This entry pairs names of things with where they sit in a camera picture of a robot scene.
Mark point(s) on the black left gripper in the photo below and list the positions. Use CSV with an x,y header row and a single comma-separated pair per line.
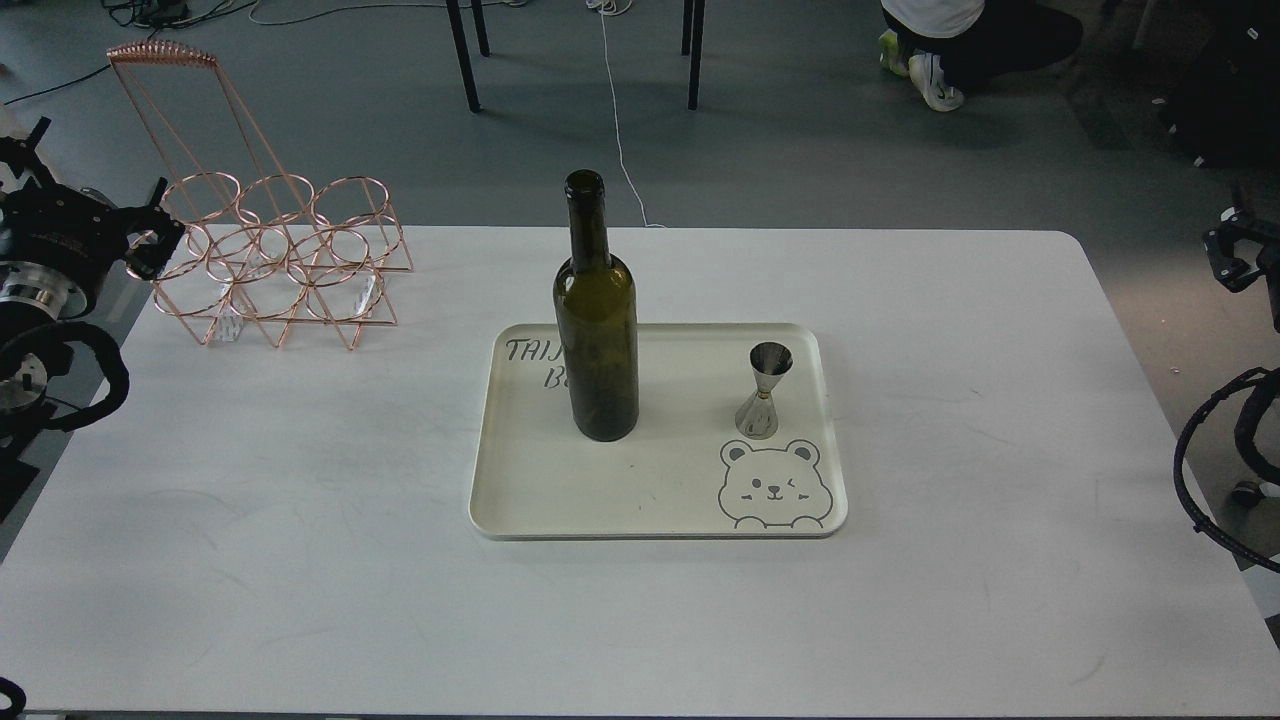
x,y
48,223

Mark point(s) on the dark green wine bottle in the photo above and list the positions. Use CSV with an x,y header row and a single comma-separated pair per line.
x,y
594,296

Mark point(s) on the silver steel jigger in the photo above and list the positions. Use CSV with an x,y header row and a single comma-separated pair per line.
x,y
757,416

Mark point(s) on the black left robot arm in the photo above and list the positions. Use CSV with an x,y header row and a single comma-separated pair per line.
x,y
43,316

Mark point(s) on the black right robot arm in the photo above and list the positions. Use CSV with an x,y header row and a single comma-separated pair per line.
x,y
1237,274

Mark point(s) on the black table legs left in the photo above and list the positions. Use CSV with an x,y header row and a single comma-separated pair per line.
x,y
463,49

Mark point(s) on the black table legs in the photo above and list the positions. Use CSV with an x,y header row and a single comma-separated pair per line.
x,y
463,49
691,46

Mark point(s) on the cream bear serving tray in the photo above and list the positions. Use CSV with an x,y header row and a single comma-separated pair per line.
x,y
685,470

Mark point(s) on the black table legs right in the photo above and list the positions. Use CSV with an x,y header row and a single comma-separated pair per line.
x,y
691,46

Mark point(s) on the crouching person in background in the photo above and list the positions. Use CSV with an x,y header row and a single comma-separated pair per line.
x,y
950,48

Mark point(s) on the black case in background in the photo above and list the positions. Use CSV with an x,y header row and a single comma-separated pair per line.
x,y
1224,110

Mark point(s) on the rose gold wire bottle rack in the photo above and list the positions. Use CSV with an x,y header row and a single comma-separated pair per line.
x,y
264,248

